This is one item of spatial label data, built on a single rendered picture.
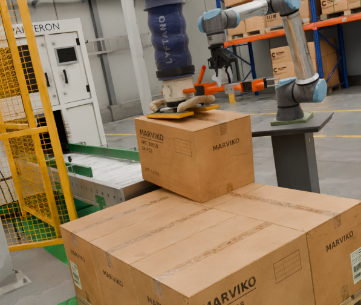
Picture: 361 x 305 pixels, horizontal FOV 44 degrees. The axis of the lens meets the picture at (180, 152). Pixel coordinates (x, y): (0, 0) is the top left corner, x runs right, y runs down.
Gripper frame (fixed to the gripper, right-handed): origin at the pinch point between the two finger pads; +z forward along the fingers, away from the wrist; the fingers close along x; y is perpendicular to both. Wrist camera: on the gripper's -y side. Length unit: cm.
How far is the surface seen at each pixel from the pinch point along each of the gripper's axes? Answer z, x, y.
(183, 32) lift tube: -30.0, -2.3, 31.3
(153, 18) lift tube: -40, 11, 38
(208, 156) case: 35.6, 12.1, 8.3
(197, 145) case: 28.0, 18.8, 7.4
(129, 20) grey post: -80, -156, 350
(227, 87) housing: 1.6, 3.5, -4.9
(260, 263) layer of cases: 62, 48, -59
